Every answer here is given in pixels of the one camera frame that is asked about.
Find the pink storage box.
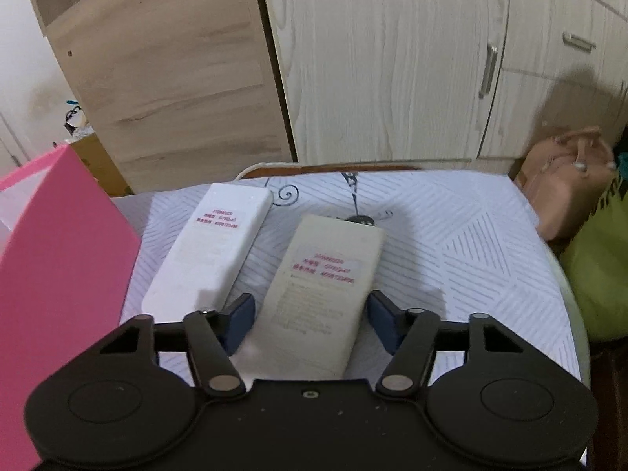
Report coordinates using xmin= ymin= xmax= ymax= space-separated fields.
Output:
xmin=1 ymin=146 xmax=141 ymax=470

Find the green bag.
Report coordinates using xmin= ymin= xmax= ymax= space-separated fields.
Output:
xmin=560 ymin=153 xmax=628 ymax=341

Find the light wood wardrobe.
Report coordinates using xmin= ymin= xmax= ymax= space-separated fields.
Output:
xmin=265 ymin=0 xmax=627 ymax=165

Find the cardboard box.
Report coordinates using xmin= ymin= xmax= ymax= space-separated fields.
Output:
xmin=67 ymin=126 xmax=133 ymax=197

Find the brown wooden cabinet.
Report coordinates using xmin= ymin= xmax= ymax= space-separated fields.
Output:
xmin=31 ymin=0 xmax=294 ymax=192

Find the white patterned tablecloth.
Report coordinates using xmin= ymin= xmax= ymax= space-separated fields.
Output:
xmin=110 ymin=168 xmax=590 ymax=388

